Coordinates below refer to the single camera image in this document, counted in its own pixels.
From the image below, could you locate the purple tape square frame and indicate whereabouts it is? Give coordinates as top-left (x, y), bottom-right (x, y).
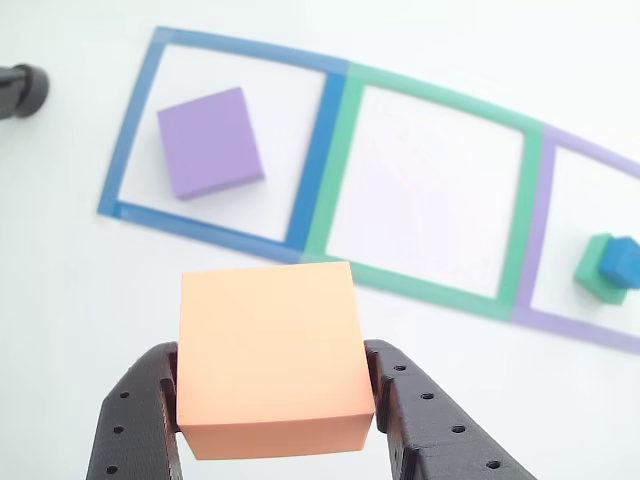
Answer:
top-left (509, 123), bottom-right (640, 357)

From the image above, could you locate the orange square block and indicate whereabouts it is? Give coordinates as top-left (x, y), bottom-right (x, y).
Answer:
top-left (175, 259), bottom-right (376, 461)

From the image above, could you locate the black camera tripod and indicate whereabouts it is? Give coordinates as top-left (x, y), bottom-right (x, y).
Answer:
top-left (0, 63), bottom-right (50, 121)

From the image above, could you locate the purple square block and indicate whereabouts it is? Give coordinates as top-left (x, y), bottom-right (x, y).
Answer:
top-left (156, 87), bottom-right (266, 203)

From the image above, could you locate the blue tape square frame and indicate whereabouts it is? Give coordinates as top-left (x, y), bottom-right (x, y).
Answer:
top-left (96, 25), bottom-right (351, 265)

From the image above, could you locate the green tape square frame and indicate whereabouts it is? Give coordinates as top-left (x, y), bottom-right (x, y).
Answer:
top-left (299, 62), bottom-right (546, 324)

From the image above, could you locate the small blue cube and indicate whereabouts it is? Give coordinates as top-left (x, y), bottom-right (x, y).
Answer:
top-left (598, 236), bottom-right (640, 291)

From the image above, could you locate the green cube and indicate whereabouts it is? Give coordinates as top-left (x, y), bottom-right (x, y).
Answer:
top-left (573, 233), bottom-right (629, 306)

